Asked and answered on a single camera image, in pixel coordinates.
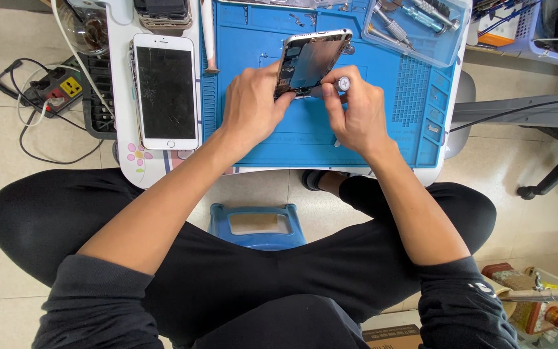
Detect person's left hand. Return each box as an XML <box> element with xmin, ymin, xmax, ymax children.
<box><xmin>220</xmin><ymin>60</ymin><xmax>297</xmax><ymax>142</ymax></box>

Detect person's right hand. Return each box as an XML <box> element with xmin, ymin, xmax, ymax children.
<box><xmin>320</xmin><ymin>65</ymin><xmax>397</xmax><ymax>157</ymax></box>

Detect silver precision screwdriver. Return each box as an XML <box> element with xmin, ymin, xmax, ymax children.
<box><xmin>310</xmin><ymin>77</ymin><xmax>351</xmax><ymax>96</ymax></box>

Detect silver phone body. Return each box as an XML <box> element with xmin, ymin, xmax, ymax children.
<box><xmin>274</xmin><ymin>29</ymin><xmax>354</xmax><ymax>100</ymax></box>

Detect blue silicone repair mat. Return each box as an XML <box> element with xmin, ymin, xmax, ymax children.
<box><xmin>201</xmin><ymin>0</ymin><xmax>459</xmax><ymax>168</ymax></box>

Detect person's foot in black sandal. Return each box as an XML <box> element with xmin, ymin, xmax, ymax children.
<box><xmin>301</xmin><ymin>169</ymin><xmax>352</xmax><ymax>197</ymax></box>

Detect white phone with cracked screen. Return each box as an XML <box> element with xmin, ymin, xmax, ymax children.
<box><xmin>129</xmin><ymin>33</ymin><xmax>200</xmax><ymax>151</ymax></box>

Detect silver screwdriver in tray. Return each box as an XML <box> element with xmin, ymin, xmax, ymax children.
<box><xmin>372</xmin><ymin>1</ymin><xmax>415</xmax><ymax>50</ymax></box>

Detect clear plastic tool tray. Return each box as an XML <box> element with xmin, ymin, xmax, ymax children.
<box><xmin>361</xmin><ymin>0</ymin><xmax>471</xmax><ymax>68</ymax></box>

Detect teal screwdriver in tray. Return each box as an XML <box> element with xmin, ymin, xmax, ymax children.
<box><xmin>395</xmin><ymin>0</ymin><xmax>460</xmax><ymax>34</ymax></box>

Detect blue plastic stool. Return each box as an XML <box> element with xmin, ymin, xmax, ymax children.
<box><xmin>208</xmin><ymin>203</ymin><xmax>307</xmax><ymax>251</ymax></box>

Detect stack of phone housings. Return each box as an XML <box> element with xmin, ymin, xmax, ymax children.
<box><xmin>133</xmin><ymin>0</ymin><xmax>193</xmax><ymax>35</ymax></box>

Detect small white table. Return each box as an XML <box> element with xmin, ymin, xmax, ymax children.
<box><xmin>105</xmin><ymin>0</ymin><xmax>476</xmax><ymax>190</ymax></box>

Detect black slotted tray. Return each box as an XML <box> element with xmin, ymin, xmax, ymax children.
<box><xmin>77</xmin><ymin>52</ymin><xmax>117</xmax><ymax>140</ymax></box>

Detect person's black trousers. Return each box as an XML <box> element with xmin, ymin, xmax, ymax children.
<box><xmin>0</xmin><ymin>168</ymin><xmax>498</xmax><ymax>349</ymax></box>

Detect glass jar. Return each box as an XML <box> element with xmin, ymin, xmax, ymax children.
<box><xmin>57</xmin><ymin>0</ymin><xmax>110</xmax><ymax>56</ymax></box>

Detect lavender plastic basket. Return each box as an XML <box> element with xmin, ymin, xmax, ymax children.
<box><xmin>468</xmin><ymin>0</ymin><xmax>558</xmax><ymax>67</ymax></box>

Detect black power strip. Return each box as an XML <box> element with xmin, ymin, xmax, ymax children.
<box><xmin>21</xmin><ymin>65</ymin><xmax>84</xmax><ymax>118</ymax></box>

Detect brown cardboard box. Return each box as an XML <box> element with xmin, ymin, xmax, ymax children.
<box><xmin>361</xmin><ymin>324</ymin><xmax>424</xmax><ymax>349</ymax></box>

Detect person's dark sweater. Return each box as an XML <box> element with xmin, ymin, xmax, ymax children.
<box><xmin>32</xmin><ymin>254</ymin><xmax>521</xmax><ymax>349</ymax></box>

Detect box of assorted tools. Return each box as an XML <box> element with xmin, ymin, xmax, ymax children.
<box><xmin>481</xmin><ymin>263</ymin><xmax>558</xmax><ymax>349</ymax></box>

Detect white cable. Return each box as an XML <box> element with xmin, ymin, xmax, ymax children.
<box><xmin>16</xmin><ymin>0</ymin><xmax>115</xmax><ymax>128</ymax></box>

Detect black cable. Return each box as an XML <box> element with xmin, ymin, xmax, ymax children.
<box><xmin>0</xmin><ymin>58</ymin><xmax>105</xmax><ymax>165</ymax></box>

